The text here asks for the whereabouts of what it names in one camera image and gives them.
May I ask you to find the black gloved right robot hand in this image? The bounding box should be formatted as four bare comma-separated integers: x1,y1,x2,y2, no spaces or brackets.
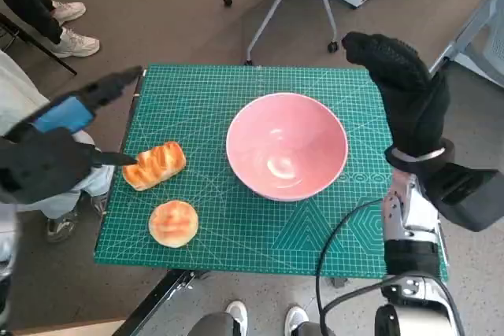
340,31,450,158

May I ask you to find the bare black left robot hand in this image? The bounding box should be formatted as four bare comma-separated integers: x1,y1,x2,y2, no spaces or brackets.
7,65,143,168

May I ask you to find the long toy bread loaf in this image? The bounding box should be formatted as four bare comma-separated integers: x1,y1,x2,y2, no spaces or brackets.
121,141,187,192

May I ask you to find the pink bowl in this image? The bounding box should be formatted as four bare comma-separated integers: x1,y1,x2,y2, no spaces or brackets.
225,92,350,202

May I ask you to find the round toy bread bun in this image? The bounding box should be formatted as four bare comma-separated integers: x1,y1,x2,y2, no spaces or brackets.
148,200,199,249

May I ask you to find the black stand leg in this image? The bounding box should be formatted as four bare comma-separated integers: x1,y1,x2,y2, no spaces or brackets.
0,13,78,76

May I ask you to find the grey mesh chair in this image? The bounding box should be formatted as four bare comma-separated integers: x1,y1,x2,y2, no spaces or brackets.
428,0,504,87

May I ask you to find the green cutting mat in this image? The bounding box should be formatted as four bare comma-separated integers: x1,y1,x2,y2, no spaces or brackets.
93,63,449,280

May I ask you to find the tan wooden board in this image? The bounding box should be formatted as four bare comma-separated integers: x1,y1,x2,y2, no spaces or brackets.
11,316,128,336

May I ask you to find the person with grey knees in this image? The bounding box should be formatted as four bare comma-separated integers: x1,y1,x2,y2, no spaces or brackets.
188,299,335,336

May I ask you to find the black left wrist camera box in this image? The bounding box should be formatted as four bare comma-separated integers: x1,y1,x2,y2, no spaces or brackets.
0,127,106,205

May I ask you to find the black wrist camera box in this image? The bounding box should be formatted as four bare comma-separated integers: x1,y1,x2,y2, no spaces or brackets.
419,162,504,233
0,127,106,205

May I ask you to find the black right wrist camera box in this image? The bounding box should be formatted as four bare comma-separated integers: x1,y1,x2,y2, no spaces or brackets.
419,162,504,233

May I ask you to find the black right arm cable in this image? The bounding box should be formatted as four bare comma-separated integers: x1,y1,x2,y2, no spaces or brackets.
316,198,468,336

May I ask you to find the black metal table rail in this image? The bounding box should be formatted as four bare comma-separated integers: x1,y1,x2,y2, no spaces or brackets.
113,270,210,336

